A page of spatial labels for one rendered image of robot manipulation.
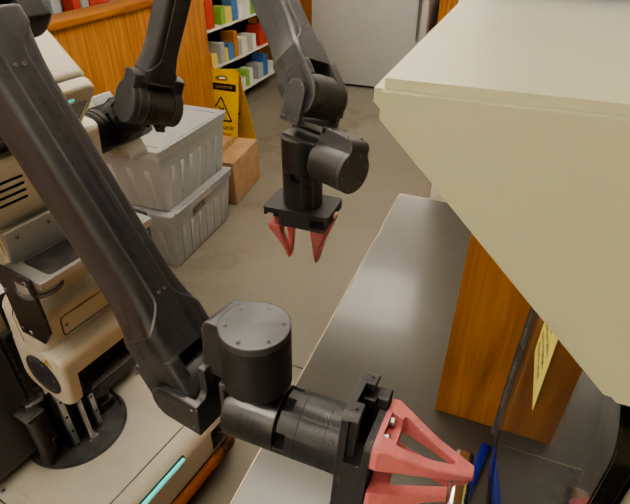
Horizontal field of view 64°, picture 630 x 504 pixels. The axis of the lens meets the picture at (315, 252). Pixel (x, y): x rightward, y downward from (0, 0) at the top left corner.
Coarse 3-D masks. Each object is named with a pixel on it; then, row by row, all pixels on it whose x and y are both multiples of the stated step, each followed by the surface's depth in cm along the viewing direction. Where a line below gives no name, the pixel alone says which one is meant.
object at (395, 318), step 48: (384, 240) 111; (432, 240) 111; (384, 288) 97; (432, 288) 97; (336, 336) 87; (384, 336) 87; (432, 336) 87; (336, 384) 78; (384, 384) 78; (432, 384) 78; (480, 432) 71; (288, 480) 65; (432, 480) 65; (480, 480) 65
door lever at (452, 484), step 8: (464, 456) 40; (472, 456) 40; (472, 464) 40; (448, 480) 39; (456, 480) 38; (448, 488) 37; (456, 488) 37; (464, 488) 37; (448, 496) 36; (456, 496) 36; (464, 496) 36
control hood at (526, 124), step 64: (512, 0) 26; (576, 0) 26; (448, 64) 16; (512, 64) 16; (576, 64) 16; (448, 128) 14; (512, 128) 14; (576, 128) 13; (448, 192) 15; (512, 192) 14; (576, 192) 14; (512, 256) 16; (576, 256) 15; (576, 320) 16
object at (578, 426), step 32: (544, 384) 37; (576, 384) 28; (512, 416) 51; (544, 416) 34; (576, 416) 26; (608, 416) 21; (512, 448) 46; (544, 448) 32; (576, 448) 25; (608, 448) 20; (512, 480) 42; (544, 480) 30; (576, 480) 23; (608, 480) 20
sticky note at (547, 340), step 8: (544, 328) 43; (544, 336) 42; (552, 336) 38; (544, 344) 41; (552, 344) 37; (536, 352) 44; (544, 352) 40; (552, 352) 37; (536, 360) 43; (544, 360) 39; (536, 368) 42; (544, 368) 38; (536, 376) 41; (544, 376) 38; (536, 384) 40; (536, 392) 40
